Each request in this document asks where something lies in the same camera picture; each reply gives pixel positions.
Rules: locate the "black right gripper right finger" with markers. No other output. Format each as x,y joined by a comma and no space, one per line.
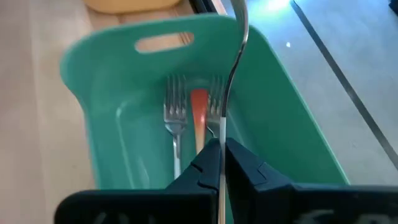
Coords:
295,205

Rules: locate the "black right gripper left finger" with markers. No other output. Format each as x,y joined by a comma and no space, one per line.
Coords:
155,207

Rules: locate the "plain silver metal fork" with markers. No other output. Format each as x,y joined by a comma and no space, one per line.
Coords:
175,121
214,109

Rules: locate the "long silver fork crossing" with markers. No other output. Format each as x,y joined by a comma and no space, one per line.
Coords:
199,109

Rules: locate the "green plastic bin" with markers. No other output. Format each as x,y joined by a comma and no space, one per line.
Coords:
118,93

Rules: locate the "yellow plastic bin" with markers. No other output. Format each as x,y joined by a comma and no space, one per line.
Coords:
130,4

